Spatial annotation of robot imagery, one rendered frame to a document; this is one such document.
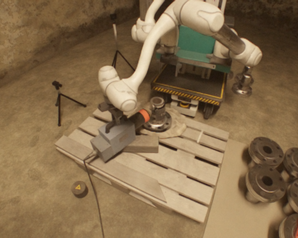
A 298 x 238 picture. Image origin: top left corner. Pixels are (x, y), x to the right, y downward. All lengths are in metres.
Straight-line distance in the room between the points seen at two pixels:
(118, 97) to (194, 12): 0.52
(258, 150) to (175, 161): 0.62
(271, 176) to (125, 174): 0.98
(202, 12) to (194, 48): 0.85
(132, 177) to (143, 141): 0.27
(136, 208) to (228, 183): 0.71
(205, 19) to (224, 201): 1.16
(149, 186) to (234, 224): 0.63
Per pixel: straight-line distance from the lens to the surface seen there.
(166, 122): 1.52
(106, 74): 0.95
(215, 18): 0.92
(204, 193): 1.27
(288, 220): 1.30
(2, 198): 1.77
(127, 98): 0.82
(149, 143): 1.32
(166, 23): 1.03
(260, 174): 1.35
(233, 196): 1.48
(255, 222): 1.47
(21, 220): 1.60
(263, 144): 1.52
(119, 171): 1.29
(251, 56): 1.41
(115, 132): 1.19
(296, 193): 1.41
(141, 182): 1.23
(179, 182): 1.27
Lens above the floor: 1.27
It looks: 45 degrees down
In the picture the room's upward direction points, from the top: 2 degrees clockwise
